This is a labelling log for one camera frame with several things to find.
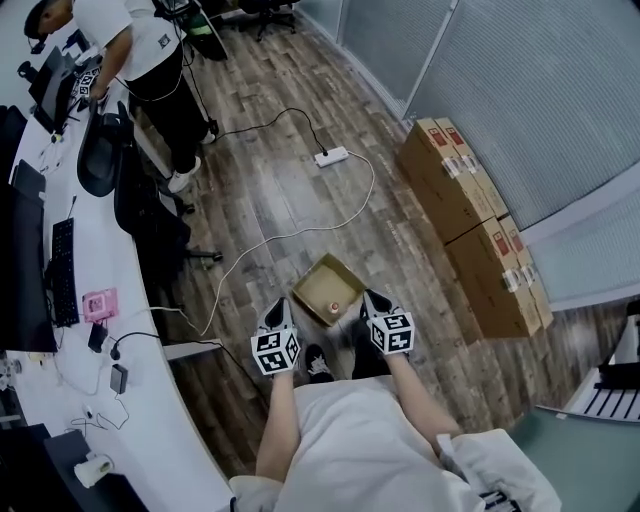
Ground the black angled monitor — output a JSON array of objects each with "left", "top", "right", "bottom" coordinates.
[{"left": 26, "top": 47, "right": 77, "bottom": 135}]

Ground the cardboard box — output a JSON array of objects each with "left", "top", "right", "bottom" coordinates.
[{"left": 291, "top": 252, "right": 367, "bottom": 329}]

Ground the white paper roll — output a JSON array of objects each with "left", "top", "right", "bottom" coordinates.
[{"left": 73, "top": 453, "right": 116, "bottom": 490}]

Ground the person's left forearm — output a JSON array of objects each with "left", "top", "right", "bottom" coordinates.
[{"left": 256, "top": 370, "right": 303, "bottom": 482}]

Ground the large brown carton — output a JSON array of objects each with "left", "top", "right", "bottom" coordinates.
[
  {"left": 433, "top": 116, "right": 512, "bottom": 222},
  {"left": 397, "top": 118, "right": 497, "bottom": 246},
  {"left": 498, "top": 214, "right": 555, "bottom": 330},
  {"left": 444, "top": 217, "right": 545, "bottom": 341}
]

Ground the black and green bag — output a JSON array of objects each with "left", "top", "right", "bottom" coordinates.
[{"left": 185, "top": 8, "right": 230, "bottom": 62}]

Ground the black power adapter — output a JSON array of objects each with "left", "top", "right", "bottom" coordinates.
[{"left": 109, "top": 363, "right": 131, "bottom": 397}]

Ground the black desk equipment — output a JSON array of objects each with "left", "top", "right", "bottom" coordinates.
[{"left": 0, "top": 422, "right": 139, "bottom": 512}]

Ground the person's white shirt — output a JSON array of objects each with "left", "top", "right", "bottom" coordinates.
[{"left": 228, "top": 376, "right": 562, "bottom": 512}]

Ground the large black monitor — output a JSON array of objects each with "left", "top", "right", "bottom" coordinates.
[{"left": 0, "top": 183, "right": 58, "bottom": 354}]

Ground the black adapter cable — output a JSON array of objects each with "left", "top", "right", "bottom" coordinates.
[{"left": 69, "top": 331, "right": 274, "bottom": 434}]

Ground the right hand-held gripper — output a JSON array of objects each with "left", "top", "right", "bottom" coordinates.
[{"left": 360, "top": 288, "right": 416, "bottom": 358}]

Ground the white power strip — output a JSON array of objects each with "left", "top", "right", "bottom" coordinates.
[{"left": 314, "top": 146, "right": 349, "bottom": 168}]

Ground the white table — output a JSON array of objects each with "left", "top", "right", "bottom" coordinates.
[{"left": 0, "top": 47, "right": 237, "bottom": 512}]

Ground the person's right forearm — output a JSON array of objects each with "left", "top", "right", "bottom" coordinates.
[{"left": 387, "top": 351, "right": 462, "bottom": 444}]

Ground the teal table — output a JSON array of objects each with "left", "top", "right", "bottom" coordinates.
[{"left": 508, "top": 405, "right": 640, "bottom": 512}]

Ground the pink box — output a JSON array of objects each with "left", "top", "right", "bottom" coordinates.
[{"left": 81, "top": 287, "right": 121, "bottom": 324}]

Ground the long white cable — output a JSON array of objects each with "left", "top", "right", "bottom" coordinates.
[{"left": 149, "top": 149, "right": 377, "bottom": 337}]

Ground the black mesh office chair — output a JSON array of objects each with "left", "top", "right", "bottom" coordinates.
[{"left": 76, "top": 100, "right": 222, "bottom": 267}]

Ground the black power strip cable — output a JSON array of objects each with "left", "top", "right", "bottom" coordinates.
[{"left": 213, "top": 107, "right": 330, "bottom": 155}]

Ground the black swivel chair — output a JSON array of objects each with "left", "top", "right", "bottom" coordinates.
[{"left": 238, "top": 0, "right": 297, "bottom": 43}]

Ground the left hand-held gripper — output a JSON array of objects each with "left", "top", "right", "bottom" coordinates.
[{"left": 251, "top": 296, "right": 302, "bottom": 377}]

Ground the small black device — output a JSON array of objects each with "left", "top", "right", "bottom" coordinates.
[{"left": 88, "top": 322, "right": 109, "bottom": 354}]

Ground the black keyboard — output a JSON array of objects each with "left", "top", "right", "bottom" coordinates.
[{"left": 48, "top": 217, "right": 82, "bottom": 329}]

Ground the person's black right leg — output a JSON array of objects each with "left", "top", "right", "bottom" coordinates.
[{"left": 349, "top": 318, "right": 392, "bottom": 381}]

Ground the white slatted rack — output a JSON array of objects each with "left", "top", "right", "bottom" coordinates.
[{"left": 569, "top": 298, "right": 640, "bottom": 426}]

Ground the person's black left shoe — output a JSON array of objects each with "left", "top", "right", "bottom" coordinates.
[{"left": 303, "top": 343, "right": 335, "bottom": 385}]

